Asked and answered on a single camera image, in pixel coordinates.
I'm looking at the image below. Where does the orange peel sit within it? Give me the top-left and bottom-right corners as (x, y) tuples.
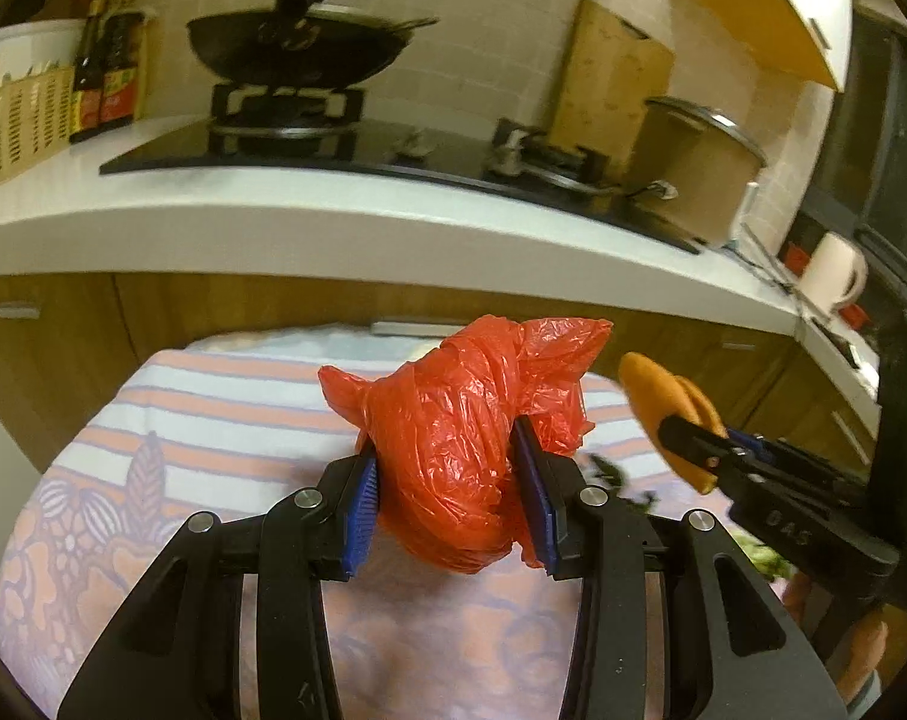
(618, 353), (728, 494)

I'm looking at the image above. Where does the red plastic bag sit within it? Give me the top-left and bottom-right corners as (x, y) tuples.
(318, 316), (613, 574)

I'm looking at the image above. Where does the person's right hand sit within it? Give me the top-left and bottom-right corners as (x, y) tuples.
(780, 572), (891, 718)

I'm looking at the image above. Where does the dark green leafy vegetable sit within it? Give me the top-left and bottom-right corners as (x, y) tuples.
(583, 452), (658, 514)

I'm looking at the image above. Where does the pale green vegetable stalk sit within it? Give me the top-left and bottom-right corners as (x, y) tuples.
(733, 532), (795, 583)

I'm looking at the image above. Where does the white electric kettle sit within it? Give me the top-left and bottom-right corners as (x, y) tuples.
(797, 232), (869, 316)

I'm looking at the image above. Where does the floral pink tablecloth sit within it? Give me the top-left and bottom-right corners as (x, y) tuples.
(0, 320), (794, 720)

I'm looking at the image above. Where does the brown rice cooker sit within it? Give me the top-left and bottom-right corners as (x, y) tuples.
(621, 96), (767, 249)

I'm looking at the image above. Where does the wooden cutting board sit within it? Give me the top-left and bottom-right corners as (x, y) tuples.
(547, 0), (675, 177)

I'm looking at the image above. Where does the black gas stove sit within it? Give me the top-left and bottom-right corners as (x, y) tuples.
(100, 83), (702, 254)

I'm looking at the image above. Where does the dark sauce bottle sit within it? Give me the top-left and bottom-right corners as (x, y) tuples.
(67, 0), (106, 143)

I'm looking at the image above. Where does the black wok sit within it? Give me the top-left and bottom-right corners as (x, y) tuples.
(186, 0), (439, 91)

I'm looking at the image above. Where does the beige slotted utensil holder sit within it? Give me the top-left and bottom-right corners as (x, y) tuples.
(0, 67), (74, 185)

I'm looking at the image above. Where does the black power cable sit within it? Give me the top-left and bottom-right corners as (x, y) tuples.
(736, 227), (809, 317)

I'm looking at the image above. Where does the yellow wall cabinet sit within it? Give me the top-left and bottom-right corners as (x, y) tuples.
(666, 0), (854, 91)

